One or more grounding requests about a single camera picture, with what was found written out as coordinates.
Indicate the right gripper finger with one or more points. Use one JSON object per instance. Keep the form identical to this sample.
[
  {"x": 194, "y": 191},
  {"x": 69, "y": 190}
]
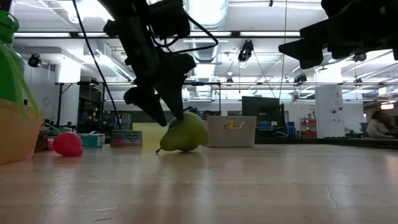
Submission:
[{"x": 311, "y": 46}]

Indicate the grey plastic bin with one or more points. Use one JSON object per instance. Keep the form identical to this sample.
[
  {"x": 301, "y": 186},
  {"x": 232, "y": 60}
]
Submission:
[{"x": 231, "y": 138}]

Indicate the person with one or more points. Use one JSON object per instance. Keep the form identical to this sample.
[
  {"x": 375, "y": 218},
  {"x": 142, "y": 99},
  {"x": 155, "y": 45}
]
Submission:
[
  {"x": 206, "y": 114},
  {"x": 377, "y": 126}
]

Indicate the black monitor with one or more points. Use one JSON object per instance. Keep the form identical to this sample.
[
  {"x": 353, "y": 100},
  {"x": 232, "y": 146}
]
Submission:
[{"x": 261, "y": 109}]

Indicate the blue storage crates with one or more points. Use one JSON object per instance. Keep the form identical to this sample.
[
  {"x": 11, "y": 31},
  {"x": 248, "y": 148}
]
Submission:
[{"x": 290, "y": 129}]

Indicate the translucent orange plastic tray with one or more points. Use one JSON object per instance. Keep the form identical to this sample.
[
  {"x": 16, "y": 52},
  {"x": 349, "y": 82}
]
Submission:
[{"x": 18, "y": 137}]

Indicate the green plastic squeeze bottle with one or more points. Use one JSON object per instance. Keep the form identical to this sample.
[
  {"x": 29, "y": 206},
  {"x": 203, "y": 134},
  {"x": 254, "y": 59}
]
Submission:
[{"x": 9, "y": 62}]

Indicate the red storage drawers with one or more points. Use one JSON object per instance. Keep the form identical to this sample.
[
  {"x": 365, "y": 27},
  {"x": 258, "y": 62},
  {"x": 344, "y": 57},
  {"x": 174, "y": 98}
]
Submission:
[{"x": 308, "y": 127}]

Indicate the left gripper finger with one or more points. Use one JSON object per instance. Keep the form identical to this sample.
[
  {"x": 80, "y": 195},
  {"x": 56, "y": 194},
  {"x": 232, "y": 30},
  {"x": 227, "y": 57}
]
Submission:
[
  {"x": 146, "y": 99},
  {"x": 174, "y": 96}
]

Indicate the green toy pear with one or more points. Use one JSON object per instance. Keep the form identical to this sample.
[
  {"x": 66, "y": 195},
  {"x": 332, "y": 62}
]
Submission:
[{"x": 186, "y": 133}]

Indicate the red toy strawberry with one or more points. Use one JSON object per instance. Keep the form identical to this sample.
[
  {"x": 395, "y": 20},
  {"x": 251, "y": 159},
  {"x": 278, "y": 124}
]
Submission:
[{"x": 67, "y": 144}]

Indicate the silver ventilation duct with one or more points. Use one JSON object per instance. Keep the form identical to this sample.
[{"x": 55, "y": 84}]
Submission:
[{"x": 206, "y": 12}]

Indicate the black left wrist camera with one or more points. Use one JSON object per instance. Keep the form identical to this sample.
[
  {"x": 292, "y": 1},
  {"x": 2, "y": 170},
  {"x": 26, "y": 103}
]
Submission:
[{"x": 169, "y": 18}]

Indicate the translucent yellow plastic bin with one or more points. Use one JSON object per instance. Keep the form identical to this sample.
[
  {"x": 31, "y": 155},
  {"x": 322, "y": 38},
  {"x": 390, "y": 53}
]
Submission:
[{"x": 149, "y": 133}]

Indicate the black overhead camera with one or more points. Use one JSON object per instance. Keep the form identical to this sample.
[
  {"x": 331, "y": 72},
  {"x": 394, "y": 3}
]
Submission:
[{"x": 247, "y": 48}]

